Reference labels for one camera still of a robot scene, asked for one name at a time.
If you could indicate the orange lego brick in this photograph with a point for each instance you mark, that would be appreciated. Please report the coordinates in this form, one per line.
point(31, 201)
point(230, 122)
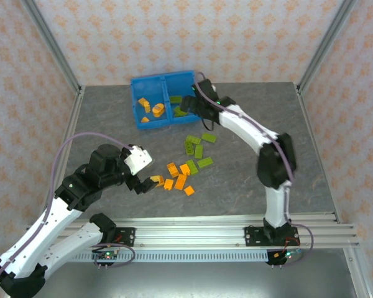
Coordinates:
point(160, 183)
point(168, 184)
point(180, 182)
point(147, 107)
point(184, 169)
point(142, 101)
point(173, 170)
point(189, 191)

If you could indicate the green lego plate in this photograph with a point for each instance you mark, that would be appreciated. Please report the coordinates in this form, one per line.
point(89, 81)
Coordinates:
point(205, 162)
point(209, 138)

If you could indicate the round orange lego piece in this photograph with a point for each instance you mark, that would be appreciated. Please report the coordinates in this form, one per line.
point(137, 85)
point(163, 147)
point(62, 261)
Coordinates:
point(158, 110)

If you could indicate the orange lego wedge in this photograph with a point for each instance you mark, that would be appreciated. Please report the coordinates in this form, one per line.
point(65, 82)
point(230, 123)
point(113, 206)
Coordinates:
point(145, 120)

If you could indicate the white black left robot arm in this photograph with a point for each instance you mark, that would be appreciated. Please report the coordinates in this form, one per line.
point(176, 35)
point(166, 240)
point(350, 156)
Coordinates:
point(49, 226)

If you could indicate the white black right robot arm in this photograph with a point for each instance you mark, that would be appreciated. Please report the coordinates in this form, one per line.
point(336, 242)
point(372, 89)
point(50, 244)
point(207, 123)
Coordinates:
point(242, 130)

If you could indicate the small circuit board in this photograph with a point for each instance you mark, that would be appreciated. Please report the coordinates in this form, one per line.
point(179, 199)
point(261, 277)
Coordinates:
point(107, 256)
point(287, 255)

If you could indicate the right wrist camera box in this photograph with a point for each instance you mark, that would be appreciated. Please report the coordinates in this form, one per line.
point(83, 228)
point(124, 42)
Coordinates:
point(209, 88)

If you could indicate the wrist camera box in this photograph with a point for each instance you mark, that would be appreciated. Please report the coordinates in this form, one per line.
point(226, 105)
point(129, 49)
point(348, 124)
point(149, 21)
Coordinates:
point(138, 159)
point(209, 88)

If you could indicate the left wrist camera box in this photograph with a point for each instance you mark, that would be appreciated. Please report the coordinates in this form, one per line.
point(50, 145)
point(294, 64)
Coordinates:
point(138, 159)

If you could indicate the aluminium frame rail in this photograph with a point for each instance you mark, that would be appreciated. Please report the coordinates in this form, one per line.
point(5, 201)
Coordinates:
point(73, 118)
point(357, 273)
point(320, 155)

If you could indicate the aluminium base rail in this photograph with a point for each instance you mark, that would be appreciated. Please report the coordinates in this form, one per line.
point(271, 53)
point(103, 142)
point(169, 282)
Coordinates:
point(189, 229)

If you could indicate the aluminium frame post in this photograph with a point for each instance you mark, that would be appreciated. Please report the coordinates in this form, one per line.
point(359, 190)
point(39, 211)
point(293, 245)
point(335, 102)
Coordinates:
point(51, 42)
point(327, 42)

